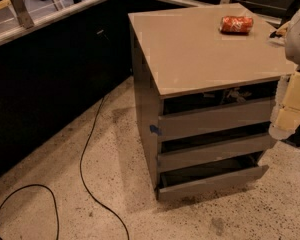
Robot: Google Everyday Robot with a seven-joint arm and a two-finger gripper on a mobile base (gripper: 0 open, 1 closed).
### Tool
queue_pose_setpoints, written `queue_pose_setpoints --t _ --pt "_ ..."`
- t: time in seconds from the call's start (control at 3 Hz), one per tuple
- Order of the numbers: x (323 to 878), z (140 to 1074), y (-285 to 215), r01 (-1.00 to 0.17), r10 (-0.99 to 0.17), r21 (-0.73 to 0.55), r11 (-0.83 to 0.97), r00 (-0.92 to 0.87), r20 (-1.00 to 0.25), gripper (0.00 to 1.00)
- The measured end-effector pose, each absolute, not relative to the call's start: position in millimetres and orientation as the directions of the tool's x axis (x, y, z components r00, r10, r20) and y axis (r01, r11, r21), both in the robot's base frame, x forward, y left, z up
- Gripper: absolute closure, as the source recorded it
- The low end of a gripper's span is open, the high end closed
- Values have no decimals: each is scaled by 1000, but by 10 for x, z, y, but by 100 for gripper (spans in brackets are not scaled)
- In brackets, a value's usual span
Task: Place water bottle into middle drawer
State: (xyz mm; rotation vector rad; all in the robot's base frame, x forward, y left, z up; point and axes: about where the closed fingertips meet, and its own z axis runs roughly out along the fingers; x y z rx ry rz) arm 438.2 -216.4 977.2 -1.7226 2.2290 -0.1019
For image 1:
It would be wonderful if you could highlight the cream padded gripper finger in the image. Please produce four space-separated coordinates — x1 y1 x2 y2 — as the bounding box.
269 107 300 140

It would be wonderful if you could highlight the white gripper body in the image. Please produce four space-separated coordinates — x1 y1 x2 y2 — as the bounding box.
276 71 300 113

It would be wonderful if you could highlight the grey top drawer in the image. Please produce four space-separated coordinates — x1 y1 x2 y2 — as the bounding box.
158 98 274 142

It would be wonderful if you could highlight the grey drawer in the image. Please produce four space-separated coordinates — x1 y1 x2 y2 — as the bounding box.
158 98 274 142
158 133 276 172
157 165 269 201

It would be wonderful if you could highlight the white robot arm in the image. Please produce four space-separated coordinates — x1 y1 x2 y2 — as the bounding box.
269 9 300 140

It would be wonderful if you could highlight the grey bottom drawer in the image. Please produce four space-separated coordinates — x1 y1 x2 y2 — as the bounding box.
157 165 269 201

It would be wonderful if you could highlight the grey drawer cabinet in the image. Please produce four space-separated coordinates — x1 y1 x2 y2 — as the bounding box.
129 4 294 197

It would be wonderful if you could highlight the grey middle drawer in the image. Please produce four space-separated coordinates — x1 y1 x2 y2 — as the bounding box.
158 133 276 172

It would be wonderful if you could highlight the green chip bag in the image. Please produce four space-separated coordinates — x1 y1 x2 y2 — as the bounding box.
221 87 252 104

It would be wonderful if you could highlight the crushed orange soda can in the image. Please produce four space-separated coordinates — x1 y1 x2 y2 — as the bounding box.
219 16 254 34

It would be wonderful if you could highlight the blue tape piece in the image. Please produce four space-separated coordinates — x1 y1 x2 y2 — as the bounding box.
149 125 161 135

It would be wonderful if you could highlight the black barrier panel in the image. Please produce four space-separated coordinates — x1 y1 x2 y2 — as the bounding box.
0 0 191 184

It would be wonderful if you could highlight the black floor cable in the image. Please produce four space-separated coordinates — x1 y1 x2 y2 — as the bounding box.
0 95 131 240

